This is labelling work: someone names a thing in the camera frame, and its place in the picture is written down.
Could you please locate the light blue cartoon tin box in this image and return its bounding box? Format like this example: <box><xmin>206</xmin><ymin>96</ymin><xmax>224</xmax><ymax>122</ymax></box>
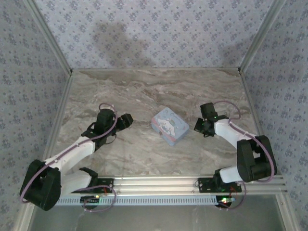
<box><xmin>151</xmin><ymin>107</ymin><xmax>190</xmax><ymax>147</ymax></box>

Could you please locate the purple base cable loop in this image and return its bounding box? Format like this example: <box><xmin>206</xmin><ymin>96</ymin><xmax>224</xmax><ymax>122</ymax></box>
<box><xmin>218</xmin><ymin>180</ymin><xmax>249</xmax><ymax>211</ymax></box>
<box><xmin>81</xmin><ymin>186</ymin><xmax>116</xmax><ymax>213</ymax></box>

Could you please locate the aluminium mounting rail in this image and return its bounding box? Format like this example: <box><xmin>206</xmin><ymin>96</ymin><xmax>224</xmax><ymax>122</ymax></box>
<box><xmin>57</xmin><ymin>175</ymin><xmax>288</xmax><ymax>195</ymax></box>

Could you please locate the aluminium frame post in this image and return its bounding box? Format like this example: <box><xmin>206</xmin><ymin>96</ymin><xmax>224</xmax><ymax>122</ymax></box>
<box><xmin>237</xmin><ymin>0</ymin><xmax>287</xmax><ymax>76</ymax></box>
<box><xmin>24</xmin><ymin>0</ymin><xmax>73</xmax><ymax>76</ymax></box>

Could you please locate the small black circuit board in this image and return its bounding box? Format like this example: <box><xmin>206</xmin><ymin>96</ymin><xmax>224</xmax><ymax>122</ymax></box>
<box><xmin>80</xmin><ymin>195</ymin><xmax>101</xmax><ymax>205</ymax></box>
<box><xmin>216</xmin><ymin>195</ymin><xmax>238</xmax><ymax>207</ymax></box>

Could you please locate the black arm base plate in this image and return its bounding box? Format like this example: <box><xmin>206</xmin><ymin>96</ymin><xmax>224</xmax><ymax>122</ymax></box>
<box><xmin>197</xmin><ymin>177</ymin><xmax>242</xmax><ymax>193</ymax></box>
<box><xmin>79</xmin><ymin>177</ymin><xmax>114</xmax><ymax>193</ymax></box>

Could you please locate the grey metal sheet panel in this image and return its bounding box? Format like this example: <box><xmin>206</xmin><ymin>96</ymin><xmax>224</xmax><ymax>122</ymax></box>
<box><xmin>28</xmin><ymin>204</ymin><xmax>287</xmax><ymax>231</ymax></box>

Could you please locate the aluminium table side rail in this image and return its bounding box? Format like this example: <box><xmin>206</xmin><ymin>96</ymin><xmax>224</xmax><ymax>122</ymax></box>
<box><xmin>43</xmin><ymin>73</ymin><xmax>74</xmax><ymax>161</ymax></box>
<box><xmin>239</xmin><ymin>72</ymin><xmax>275</xmax><ymax>176</ymax></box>

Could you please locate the grey slotted cable duct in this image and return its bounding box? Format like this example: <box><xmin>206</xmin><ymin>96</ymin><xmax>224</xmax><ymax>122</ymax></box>
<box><xmin>56</xmin><ymin>194</ymin><xmax>233</xmax><ymax>206</ymax></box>

